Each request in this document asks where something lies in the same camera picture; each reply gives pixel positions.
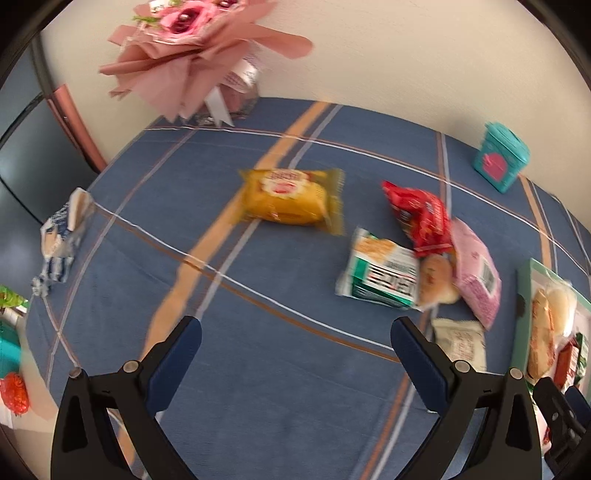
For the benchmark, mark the pink snack packet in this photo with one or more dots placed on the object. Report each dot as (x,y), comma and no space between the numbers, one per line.
(475,272)

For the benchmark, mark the blue plaid tablecloth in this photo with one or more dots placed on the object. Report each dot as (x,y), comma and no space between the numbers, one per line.
(277,369)

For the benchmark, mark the small tan bun packet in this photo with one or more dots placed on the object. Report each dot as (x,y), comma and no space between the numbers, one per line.
(436,279)

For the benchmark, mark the green biscuit packet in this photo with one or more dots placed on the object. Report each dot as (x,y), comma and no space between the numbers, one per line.
(585,364)

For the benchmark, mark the green and white snack packet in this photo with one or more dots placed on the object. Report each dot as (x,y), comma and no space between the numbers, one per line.
(378,272)

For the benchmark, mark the teal tin with pink print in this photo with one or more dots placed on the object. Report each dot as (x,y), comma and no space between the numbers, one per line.
(498,159)

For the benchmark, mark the clear glass jar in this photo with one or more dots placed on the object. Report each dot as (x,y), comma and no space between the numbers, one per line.
(240,99)

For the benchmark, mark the crumpled blue white bag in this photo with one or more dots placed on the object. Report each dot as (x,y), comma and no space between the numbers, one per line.
(57,240)

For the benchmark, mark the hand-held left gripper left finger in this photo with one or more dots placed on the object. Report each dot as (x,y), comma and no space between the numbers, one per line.
(178,355)

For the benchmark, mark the reddish brown rounded bar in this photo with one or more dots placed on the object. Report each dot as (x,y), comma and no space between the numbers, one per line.
(76,127)

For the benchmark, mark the cream snack packet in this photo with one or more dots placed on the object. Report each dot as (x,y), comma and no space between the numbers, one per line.
(461,344)

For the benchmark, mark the clear white bun packet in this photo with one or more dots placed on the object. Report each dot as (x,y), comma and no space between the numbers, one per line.
(561,304)

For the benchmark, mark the shallow teal cardboard box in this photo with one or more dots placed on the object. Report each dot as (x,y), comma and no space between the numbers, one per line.
(523,314)

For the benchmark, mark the yellow cake packet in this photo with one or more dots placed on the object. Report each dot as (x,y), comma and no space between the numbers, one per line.
(286,196)

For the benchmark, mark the pink paper flower bouquet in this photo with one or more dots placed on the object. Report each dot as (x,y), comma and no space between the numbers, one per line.
(194,46)

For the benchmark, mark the crinkled red snack packet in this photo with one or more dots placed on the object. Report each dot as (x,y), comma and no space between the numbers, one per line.
(422,214)

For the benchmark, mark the orange red ball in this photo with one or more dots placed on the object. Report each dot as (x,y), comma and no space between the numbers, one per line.
(14,392)

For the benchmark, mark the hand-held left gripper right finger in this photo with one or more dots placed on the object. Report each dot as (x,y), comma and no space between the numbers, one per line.
(418,357)

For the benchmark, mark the beige bread packet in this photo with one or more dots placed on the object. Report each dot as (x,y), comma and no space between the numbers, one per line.
(540,341)

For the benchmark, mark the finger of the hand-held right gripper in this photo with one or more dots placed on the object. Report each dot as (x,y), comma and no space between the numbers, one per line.
(554,410)
(581,402)

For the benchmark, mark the maroon and white snack packet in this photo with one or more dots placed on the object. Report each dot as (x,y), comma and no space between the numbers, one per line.
(568,362)

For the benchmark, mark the dark grey panel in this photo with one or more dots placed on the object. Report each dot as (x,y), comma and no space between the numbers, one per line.
(27,161)

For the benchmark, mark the green printed toy box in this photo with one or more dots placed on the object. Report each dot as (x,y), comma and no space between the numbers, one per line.
(11,297)

